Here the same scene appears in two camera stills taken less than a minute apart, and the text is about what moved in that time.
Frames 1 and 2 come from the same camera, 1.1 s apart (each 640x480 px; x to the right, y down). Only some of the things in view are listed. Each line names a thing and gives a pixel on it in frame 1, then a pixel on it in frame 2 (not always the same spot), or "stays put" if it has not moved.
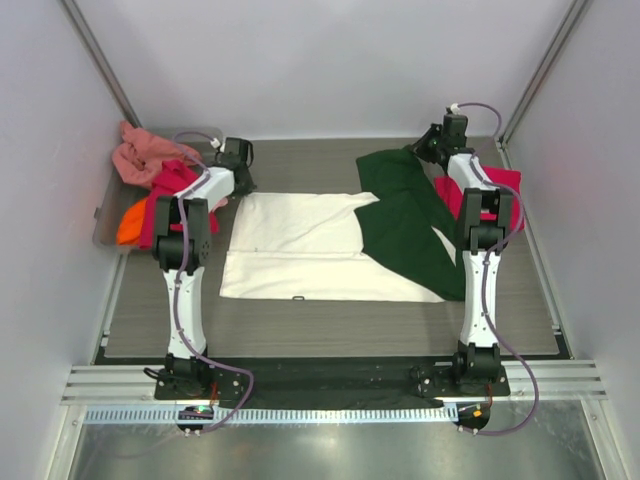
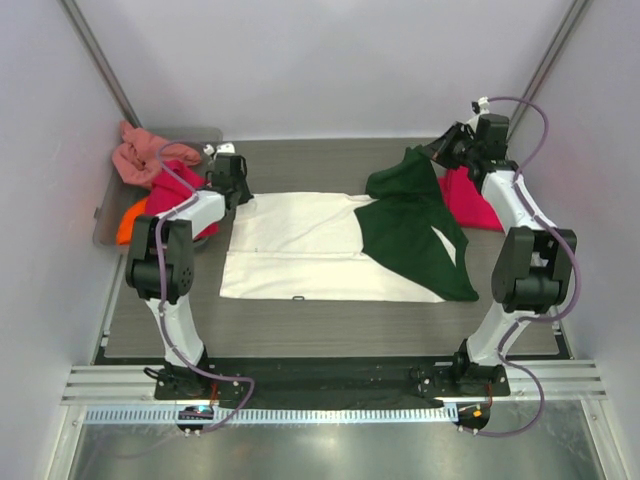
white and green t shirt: x=396 y=242 stays put
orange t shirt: x=131 y=225 stays put
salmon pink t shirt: x=140 y=156 stays put
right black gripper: x=418 y=146 -> x=440 y=149
